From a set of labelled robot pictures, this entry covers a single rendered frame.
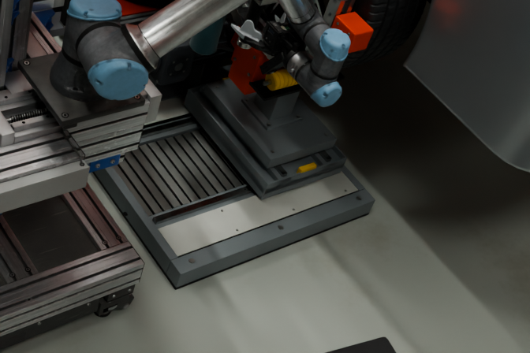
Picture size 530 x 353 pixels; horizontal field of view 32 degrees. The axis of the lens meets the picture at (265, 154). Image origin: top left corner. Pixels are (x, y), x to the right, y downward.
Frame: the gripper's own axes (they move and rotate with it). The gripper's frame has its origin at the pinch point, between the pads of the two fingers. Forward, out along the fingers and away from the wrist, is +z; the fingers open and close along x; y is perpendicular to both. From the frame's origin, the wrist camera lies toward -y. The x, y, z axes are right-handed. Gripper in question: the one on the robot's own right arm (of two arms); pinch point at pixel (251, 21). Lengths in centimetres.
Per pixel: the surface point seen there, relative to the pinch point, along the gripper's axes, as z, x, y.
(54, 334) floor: -22, 59, -83
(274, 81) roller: 3.8, -21.3, -30.5
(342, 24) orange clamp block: -13.5, -20.5, 4.9
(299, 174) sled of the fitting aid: -8, -36, -66
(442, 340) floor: -76, -51, -83
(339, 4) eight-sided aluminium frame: -9.8, -20.5, 9.1
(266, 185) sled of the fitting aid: -8, -23, -67
